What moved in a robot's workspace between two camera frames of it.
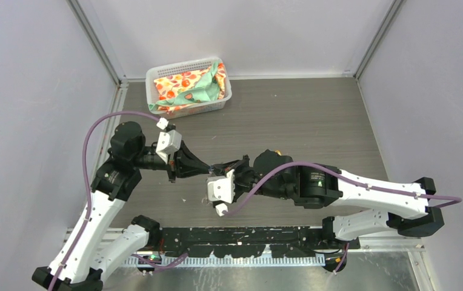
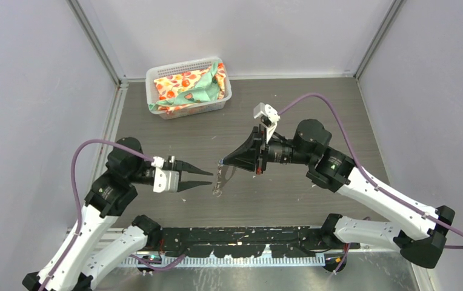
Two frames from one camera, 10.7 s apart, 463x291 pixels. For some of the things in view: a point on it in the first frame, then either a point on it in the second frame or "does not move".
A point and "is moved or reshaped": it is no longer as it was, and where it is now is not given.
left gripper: (185, 164) -> (183, 165)
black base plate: (246, 241) does not move
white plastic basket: (179, 90) does not move
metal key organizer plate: (205, 201) is moved or reshaped
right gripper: (226, 166) -> (245, 156)
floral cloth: (180, 91) does not move
